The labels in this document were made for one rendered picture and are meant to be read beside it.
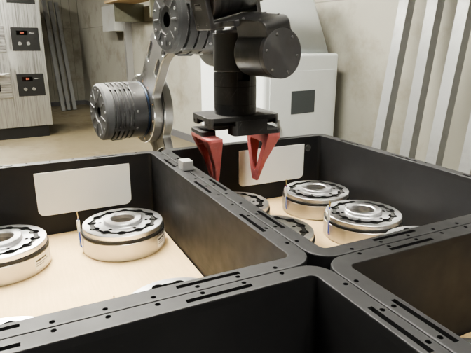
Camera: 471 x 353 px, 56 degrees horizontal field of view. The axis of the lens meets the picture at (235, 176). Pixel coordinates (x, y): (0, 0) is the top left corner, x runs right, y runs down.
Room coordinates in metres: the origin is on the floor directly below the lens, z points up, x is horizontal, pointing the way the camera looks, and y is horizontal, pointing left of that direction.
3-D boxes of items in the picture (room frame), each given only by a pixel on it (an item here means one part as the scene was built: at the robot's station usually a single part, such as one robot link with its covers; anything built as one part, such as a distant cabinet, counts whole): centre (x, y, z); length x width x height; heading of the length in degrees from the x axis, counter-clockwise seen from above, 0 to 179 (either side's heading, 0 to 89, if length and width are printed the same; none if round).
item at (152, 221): (0.54, 0.14, 0.86); 0.10 x 0.10 x 0.01
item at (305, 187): (0.67, -0.13, 0.86); 0.05 x 0.05 x 0.01
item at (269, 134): (0.62, -0.02, 0.94); 0.07 x 0.07 x 0.09; 25
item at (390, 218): (0.57, -0.17, 0.86); 0.10 x 0.10 x 0.01
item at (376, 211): (0.57, -0.17, 0.86); 0.05 x 0.05 x 0.01
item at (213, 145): (0.60, 0.02, 0.94); 0.07 x 0.07 x 0.09; 25
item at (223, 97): (0.61, 0.00, 1.01); 0.10 x 0.07 x 0.07; 115
